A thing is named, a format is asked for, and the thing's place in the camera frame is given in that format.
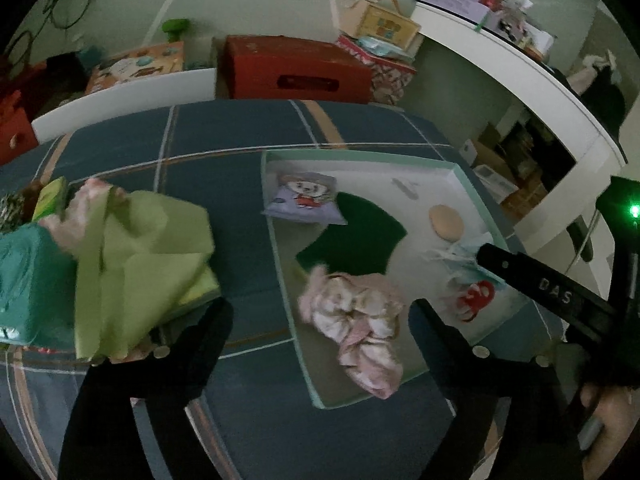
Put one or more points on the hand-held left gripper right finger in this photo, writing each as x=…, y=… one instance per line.
x=450, y=350

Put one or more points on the purple baby wipes packet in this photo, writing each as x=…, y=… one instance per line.
x=305, y=197

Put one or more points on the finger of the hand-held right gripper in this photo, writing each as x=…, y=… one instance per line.
x=530, y=280

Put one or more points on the blue face mask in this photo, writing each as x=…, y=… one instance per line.
x=462, y=257

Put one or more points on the person's right hand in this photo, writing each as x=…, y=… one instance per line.
x=620, y=420

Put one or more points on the red cardboard box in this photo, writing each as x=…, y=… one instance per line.
x=295, y=67

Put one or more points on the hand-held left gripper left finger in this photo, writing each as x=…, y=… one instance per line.
x=170, y=370

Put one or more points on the green plastic toy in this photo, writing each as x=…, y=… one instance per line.
x=175, y=27

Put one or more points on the pink floral cloth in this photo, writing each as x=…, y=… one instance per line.
x=355, y=320

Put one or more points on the light green cloth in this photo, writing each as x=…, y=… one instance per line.
x=145, y=255

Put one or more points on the beige powder puff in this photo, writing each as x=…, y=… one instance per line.
x=446, y=221

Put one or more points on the blue plaid blanket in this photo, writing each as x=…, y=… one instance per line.
x=225, y=130

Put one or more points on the red patterned box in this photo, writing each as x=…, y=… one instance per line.
x=390, y=75

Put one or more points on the green and yellow sponge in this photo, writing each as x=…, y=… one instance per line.
x=355, y=237

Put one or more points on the mint green tray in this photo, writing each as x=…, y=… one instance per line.
x=430, y=180

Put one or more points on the green tissue packet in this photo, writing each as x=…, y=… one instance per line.
x=50, y=199

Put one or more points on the leopard print scrunchie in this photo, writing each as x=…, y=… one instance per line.
x=10, y=212

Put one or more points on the red hair clip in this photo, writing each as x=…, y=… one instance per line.
x=477, y=300

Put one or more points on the orange printed box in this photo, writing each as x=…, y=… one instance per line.
x=135, y=67

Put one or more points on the red tote bag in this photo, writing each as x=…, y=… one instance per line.
x=15, y=125

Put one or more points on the teal plastic toy box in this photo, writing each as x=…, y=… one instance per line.
x=30, y=285

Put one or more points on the white desk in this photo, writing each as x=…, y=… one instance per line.
x=525, y=75

